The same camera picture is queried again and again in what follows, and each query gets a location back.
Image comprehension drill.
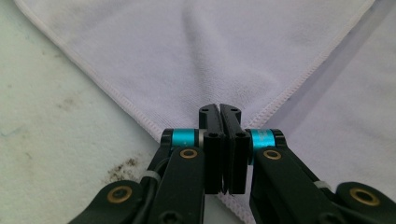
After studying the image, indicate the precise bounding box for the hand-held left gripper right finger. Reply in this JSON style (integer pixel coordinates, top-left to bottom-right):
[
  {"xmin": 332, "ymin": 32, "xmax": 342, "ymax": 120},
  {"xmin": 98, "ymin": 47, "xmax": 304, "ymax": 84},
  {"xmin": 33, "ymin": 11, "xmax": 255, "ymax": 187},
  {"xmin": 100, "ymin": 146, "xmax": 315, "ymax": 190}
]
[{"xmin": 219, "ymin": 104, "xmax": 252, "ymax": 195}]

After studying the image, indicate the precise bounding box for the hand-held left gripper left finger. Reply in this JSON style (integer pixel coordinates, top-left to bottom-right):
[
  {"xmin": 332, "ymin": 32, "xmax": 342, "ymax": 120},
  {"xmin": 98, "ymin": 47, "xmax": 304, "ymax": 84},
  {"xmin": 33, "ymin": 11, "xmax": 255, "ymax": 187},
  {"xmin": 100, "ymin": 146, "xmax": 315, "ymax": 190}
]
[{"xmin": 198, "ymin": 103, "xmax": 226, "ymax": 195}]

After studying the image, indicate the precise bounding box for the lilac cat print towel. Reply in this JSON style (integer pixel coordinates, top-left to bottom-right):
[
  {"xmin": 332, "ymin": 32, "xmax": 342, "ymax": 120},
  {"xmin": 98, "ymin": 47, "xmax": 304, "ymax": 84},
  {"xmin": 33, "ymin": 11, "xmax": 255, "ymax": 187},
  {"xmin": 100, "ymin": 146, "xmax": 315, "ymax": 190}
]
[{"xmin": 13, "ymin": 0, "xmax": 396, "ymax": 224}]

